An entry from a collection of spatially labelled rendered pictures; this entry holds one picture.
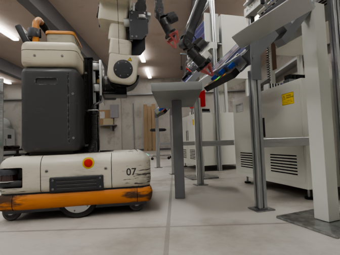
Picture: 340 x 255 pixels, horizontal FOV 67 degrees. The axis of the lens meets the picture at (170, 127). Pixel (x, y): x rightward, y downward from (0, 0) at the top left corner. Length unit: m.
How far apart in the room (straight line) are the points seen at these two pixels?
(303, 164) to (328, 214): 0.39
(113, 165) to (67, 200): 0.24
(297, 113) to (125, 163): 0.90
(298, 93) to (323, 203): 0.59
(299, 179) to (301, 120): 0.30
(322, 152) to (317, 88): 0.24
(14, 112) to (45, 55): 11.86
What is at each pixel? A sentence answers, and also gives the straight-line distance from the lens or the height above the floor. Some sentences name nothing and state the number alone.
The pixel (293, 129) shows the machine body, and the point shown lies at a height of 0.36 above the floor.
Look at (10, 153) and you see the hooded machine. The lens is 12.64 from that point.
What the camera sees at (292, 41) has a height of 1.00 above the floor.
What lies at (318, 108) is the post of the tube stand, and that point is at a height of 0.43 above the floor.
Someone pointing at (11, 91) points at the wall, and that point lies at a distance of 13.38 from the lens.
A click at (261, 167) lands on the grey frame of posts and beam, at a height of 0.19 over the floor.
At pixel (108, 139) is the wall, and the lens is 11.41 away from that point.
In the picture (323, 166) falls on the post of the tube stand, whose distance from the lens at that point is 1.10.
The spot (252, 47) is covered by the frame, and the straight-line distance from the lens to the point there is 1.29.
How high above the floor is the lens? 0.32
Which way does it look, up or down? 3 degrees up
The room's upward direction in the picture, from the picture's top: 2 degrees counter-clockwise
